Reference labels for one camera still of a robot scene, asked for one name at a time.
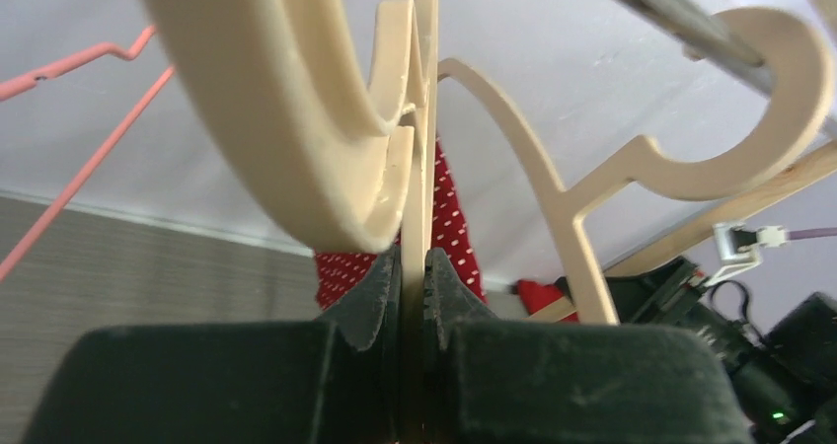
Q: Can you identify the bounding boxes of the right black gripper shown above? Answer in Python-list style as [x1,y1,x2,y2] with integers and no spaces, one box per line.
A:
[606,257,836,443]

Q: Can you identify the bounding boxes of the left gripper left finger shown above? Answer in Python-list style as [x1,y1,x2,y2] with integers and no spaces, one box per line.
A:
[23,248,401,443]

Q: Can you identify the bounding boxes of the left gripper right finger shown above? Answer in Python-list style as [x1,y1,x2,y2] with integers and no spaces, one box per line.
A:
[424,249,751,443]

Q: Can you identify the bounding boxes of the red polka dot skirt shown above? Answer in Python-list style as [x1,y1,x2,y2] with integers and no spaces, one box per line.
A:
[314,142,487,310]

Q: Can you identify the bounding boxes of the beige hanger of pink skirt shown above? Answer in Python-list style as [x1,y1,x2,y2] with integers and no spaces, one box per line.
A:
[143,0,438,443]

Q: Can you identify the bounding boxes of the beige hanger of red skirt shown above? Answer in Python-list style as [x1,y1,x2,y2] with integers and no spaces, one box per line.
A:
[438,7,835,325]

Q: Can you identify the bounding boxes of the pink wire hanger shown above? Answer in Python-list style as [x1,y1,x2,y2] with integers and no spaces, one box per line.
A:
[1,25,175,277]

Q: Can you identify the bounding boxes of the red cloth pile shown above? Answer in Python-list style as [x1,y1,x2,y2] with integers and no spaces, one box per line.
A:
[516,279,578,323]

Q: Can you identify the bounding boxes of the wooden clothes rack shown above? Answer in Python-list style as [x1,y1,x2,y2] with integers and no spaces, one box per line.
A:
[522,0,837,325]

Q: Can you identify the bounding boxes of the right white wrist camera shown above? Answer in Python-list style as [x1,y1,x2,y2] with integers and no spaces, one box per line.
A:
[707,221,790,286]

